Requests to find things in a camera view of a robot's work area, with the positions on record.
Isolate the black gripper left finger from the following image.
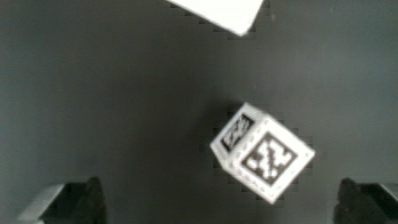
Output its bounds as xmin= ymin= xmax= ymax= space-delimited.
xmin=15 ymin=176 xmax=109 ymax=224

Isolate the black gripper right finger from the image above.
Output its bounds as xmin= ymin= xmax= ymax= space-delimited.
xmin=333 ymin=178 xmax=398 ymax=224

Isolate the white chair leg with tag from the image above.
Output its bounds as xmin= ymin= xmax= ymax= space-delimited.
xmin=210 ymin=103 xmax=315 ymax=204

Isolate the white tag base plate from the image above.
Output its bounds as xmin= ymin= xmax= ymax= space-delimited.
xmin=166 ymin=0 xmax=265 ymax=36

